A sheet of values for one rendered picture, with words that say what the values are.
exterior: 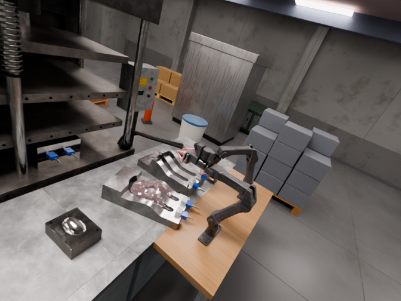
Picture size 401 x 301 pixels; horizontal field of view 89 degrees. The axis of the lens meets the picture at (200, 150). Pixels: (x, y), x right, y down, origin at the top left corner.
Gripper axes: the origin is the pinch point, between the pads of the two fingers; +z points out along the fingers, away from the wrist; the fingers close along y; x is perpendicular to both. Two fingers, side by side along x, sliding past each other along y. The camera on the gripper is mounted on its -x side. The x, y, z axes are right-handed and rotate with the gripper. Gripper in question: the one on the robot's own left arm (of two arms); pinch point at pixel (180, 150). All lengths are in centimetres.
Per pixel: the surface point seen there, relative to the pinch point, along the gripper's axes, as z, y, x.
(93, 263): -8, 58, 40
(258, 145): -4, -207, 45
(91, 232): 3, 53, 32
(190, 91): 193, -288, 32
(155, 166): 23.8, -10.2, 29.7
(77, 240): 2, 59, 32
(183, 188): -3.9, -11.9, 33.1
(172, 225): -18.8, 16.0, 37.3
